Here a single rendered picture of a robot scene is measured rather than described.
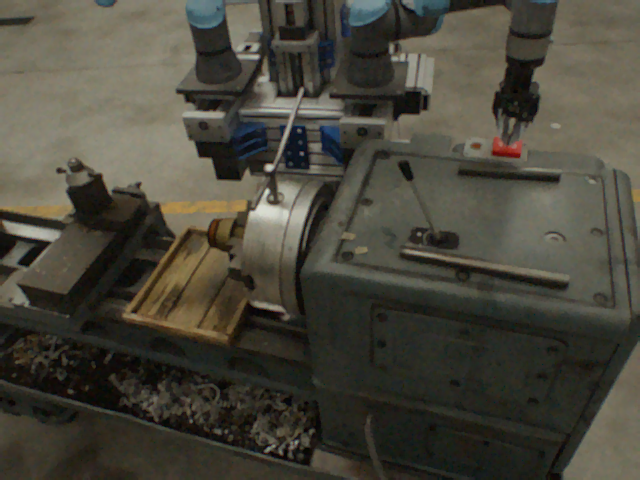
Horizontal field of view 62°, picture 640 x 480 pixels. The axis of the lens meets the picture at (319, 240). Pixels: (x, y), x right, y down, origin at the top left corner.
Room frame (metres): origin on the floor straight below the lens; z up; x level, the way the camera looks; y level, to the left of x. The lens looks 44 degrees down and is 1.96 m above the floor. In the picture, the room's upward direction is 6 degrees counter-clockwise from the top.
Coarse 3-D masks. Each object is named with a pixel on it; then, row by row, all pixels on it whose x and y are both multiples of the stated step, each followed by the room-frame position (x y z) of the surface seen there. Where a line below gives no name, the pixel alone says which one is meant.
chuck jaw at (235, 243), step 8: (232, 240) 0.92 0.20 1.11; (240, 240) 0.92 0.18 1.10; (232, 248) 0.89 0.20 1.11; (240, 248) 0.89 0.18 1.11; (232, 256) 0.87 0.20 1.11; (240, 256) 0.86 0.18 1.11; (232, 264) 0.83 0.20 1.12; (240, 264) 0.83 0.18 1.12; (232, 272) 0.82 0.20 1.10; (240, 272) 0.81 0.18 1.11; (232, 280) 0.82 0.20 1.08; (240, 280) 0.81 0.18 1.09; (248, 280) 0.79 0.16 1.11
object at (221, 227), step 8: (216, 224) 0.97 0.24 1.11; (224, 224) 0.96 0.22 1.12; (232, 224) 0.96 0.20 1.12; (240, 224) 0.97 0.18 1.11; (208, 232) 0.96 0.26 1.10; (216, 232) 0.95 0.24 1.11; (224, 232) 0.94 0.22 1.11; (232, 232) 0.95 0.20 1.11; (240, 232) 0.94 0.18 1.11; (208, 240) 0.95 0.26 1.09; (216, 240) 0.94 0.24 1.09; (224, 240) 0.93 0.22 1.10; (216, 248) 0.95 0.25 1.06; (224, 248) 0.93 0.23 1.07
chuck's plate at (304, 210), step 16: (304, 192) 0.91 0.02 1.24; (320, 192) 0.95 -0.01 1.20; (304, 208) 0.86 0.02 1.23; (288, 224) 0.83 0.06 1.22; (304, 224) 0.83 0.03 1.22; (288, 240) 0.80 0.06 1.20; (304, 240) 0.82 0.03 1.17; (288, 256) 0.78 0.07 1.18; (304, 256) 0.81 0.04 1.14; (288, 272) 0.76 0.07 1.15; (288, 288) 0.75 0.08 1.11; (288, 304) 0.75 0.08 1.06
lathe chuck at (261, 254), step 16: (288, 192) 0.91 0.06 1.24; (256, 208) 0.88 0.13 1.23; (272, 208) 0.87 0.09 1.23; (288, 208) 0.86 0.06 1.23; (256, 224) 0.85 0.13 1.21; (272, 224) 0.84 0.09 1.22; (256, 240) 0.82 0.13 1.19; (272, 240) 0.81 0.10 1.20; (256, 256) 0.80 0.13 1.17; (272, 256) 0.79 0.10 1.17; (256, 272) 0.78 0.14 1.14; (272, 272) 0.77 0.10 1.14; (256, 288) 0.77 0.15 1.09; (272, 288) 0.76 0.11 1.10; (256, 304) 0.79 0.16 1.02; (272, 304) 0.77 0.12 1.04
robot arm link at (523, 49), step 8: (512, 40) 0.93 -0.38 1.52; (520, 40) 0.91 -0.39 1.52; (528, 40) 0.90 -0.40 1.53; (536, 40) 0.90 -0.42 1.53; (544, 40) 0.90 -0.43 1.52; (552, 40) 0.92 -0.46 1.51; (512, 48) 0.92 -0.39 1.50; (520, 48) 0.91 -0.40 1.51; (528, 48) 0.90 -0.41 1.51; (536, 48) 0.90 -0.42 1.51; (544, 48) 0.91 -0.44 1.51; (512, 56) 0.92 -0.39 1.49; (520, 56) 0.91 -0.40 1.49; (528, 56) 0.90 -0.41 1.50; (536, 56) 0.90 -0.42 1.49
